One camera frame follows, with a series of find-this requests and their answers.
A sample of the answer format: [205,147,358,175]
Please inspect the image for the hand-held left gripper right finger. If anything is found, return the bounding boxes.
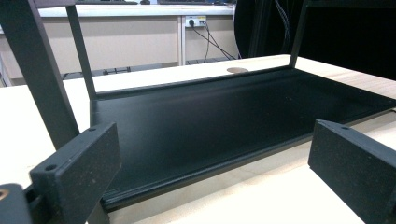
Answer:
[307,119,396,224]

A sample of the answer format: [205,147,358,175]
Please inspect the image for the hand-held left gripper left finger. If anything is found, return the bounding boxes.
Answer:
[29,122,122,224]

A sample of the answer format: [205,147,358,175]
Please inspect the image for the black metal rack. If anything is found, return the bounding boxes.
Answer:
[0,0,396,224]

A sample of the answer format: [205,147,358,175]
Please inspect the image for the white desk with beige panel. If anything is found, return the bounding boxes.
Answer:
[0,3,238,89]

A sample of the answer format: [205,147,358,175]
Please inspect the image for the black keyboard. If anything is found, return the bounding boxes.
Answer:
[157,0,227,6]

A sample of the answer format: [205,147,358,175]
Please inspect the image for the round table cable grommet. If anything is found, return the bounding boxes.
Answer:
[226,66,249,75]

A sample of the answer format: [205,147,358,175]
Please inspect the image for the hanging black cables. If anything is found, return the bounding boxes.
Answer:
[275,0,292,54]

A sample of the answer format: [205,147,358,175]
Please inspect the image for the black power cable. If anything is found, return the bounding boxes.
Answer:
[189,19,237,61]
[201,20,217,64]

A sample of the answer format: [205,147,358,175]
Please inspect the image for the white wall power outlet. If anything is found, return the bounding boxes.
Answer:
[185,15,207,28]

